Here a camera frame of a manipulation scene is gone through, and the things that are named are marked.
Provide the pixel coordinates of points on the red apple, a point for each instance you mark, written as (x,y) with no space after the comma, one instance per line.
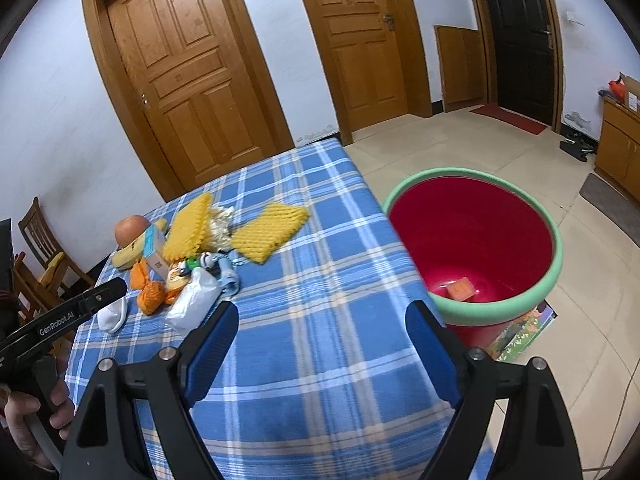
(131,227)

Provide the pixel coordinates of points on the pair of dark shoes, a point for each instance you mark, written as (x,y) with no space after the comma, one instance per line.
(575,147)

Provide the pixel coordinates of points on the small wooden wall panel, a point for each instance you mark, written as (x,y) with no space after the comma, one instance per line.
(460,67)

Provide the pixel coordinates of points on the blue plaid tablecloth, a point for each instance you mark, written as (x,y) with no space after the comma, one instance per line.
(325,285)

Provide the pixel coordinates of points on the open cardboard box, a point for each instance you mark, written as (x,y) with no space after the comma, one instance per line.
(631,92)

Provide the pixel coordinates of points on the red doormat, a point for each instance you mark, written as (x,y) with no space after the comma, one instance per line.
(507,117)

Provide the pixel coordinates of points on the person's left hand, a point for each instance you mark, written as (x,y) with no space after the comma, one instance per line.
(17,420)

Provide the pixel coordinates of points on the grey floor mat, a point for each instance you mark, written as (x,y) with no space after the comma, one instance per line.
(610,205)

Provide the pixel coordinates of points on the yellow foam fruit net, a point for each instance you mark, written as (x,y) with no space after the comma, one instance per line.
(267,232)
(187,227)

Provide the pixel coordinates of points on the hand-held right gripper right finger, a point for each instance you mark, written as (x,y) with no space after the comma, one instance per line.
(430,345)

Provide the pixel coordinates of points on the crumpled white tissue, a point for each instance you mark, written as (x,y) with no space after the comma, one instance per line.
(220,230)

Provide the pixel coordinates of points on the white blue cardboard box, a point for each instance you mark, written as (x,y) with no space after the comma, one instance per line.
(157,255)

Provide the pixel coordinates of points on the orange plastic bag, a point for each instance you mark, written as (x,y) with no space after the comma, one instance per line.
(614,91)

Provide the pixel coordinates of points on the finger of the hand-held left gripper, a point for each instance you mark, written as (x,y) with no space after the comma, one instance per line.
(107,292)

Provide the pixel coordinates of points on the wooden floor cabinet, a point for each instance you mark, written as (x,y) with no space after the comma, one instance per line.
(617,145)

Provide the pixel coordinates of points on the red bucket with green rim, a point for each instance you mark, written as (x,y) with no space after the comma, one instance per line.
(475,230)

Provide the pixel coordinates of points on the white plastic packet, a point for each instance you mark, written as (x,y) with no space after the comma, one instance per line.
(192,302)

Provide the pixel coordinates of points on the small orange packet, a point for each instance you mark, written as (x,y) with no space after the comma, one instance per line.
(460,289)

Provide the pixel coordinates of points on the black entrance door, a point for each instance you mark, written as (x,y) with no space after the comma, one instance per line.
(515,35)

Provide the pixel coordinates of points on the colourful picture book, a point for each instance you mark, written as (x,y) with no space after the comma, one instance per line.
(525,330)

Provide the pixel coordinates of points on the black object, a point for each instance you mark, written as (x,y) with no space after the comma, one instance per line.
(5,255)

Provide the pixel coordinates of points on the yellow banana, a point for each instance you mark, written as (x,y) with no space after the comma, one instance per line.
(127,256)

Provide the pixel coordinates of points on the wooden chair with yellow cushion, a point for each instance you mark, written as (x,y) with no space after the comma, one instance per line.
(37,232)

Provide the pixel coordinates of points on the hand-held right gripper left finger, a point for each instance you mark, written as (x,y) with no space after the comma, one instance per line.
(215,342)

